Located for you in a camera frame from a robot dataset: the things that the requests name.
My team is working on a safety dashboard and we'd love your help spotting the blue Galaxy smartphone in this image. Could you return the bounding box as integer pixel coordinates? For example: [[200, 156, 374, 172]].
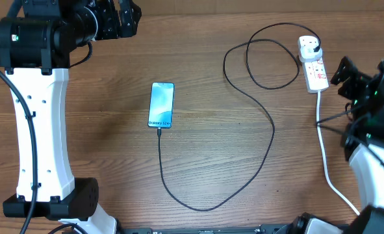
[[147, 83, 175, 129]]

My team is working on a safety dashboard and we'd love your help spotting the black USB charging cable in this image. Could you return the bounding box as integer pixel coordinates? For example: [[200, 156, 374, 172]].
[[157, 22, 322, 213]]

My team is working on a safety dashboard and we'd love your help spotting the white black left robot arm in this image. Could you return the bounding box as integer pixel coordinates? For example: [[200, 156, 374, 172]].
[[0, 0, 142, 233]]

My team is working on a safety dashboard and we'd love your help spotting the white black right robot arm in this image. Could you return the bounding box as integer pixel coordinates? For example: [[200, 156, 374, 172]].
[[279, 57, 384, 233]]

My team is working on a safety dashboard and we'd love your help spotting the white power strip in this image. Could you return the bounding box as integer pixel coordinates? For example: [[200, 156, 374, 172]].
[[298, 36, 329, 94]]

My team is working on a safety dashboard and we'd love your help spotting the white power strip cord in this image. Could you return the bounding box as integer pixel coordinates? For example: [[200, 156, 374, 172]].
[[315, 90, 361, 216]]

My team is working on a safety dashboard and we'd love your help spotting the white wall charger plug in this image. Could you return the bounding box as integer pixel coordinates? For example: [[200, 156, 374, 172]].
[[299, 45, 322, 63]]

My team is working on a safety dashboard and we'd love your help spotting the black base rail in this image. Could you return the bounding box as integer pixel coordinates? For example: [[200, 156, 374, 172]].
[[118, 224, 292, 234]]

